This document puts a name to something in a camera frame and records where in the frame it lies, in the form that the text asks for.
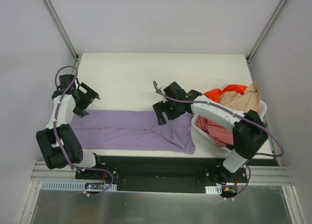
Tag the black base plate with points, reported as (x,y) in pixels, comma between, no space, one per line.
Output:
(158,174)

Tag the aluminium corner post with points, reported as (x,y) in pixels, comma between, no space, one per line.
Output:
(268,26)
(60,28)

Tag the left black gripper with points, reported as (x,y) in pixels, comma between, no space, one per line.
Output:
(85,101)

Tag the pink t shirt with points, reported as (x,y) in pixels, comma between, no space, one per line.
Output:
(220,135)

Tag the orange t shirt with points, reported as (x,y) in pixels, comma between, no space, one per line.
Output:
(228,92)

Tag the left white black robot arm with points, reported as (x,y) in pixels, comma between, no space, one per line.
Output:
(57,141)

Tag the purple t shirt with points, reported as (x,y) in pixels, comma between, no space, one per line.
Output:
(133,130)

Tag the right white cable duct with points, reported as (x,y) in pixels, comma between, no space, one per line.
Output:
(213,190)

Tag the left white cable duct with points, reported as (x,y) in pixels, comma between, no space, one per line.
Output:
(77,186)

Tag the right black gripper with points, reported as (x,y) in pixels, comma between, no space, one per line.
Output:
(165,109)

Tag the white laundry basket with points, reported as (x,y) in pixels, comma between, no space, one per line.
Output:
(261,111)

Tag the beige t shirt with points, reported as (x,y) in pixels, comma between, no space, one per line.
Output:
(249,101)

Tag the white cable duct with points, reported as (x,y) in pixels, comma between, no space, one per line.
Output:
(77,186)
(213,190)

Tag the left aluminium corner post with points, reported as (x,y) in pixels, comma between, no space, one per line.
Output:
(60,28)

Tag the aluminium frame rail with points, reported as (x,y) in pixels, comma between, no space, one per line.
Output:
(260,175)

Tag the right aluminium corner post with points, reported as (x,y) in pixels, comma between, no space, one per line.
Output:
(268,26)

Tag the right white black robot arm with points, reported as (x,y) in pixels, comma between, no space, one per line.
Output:
(248,130)

